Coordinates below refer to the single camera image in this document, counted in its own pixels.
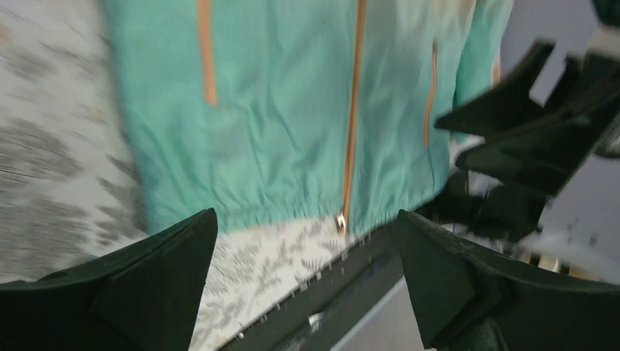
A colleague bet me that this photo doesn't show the floral patterned table mat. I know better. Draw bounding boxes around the floral patterned table mat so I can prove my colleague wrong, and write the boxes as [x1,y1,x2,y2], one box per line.
[0,0,362,351]

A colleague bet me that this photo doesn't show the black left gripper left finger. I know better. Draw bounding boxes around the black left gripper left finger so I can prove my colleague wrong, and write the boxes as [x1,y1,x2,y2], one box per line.
[1,209,218,350]

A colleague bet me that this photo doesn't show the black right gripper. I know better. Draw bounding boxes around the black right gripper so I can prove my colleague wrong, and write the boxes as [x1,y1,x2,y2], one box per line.
[434,26,619,197]

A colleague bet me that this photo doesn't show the mint and orange zip jacket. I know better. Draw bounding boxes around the mint and orange zip jacket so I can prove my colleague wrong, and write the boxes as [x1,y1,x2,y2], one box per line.
[103,0,513,235]

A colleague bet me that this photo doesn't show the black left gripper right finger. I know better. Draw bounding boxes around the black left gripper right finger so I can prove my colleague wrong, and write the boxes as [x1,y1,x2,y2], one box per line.
[396,211,619,350]

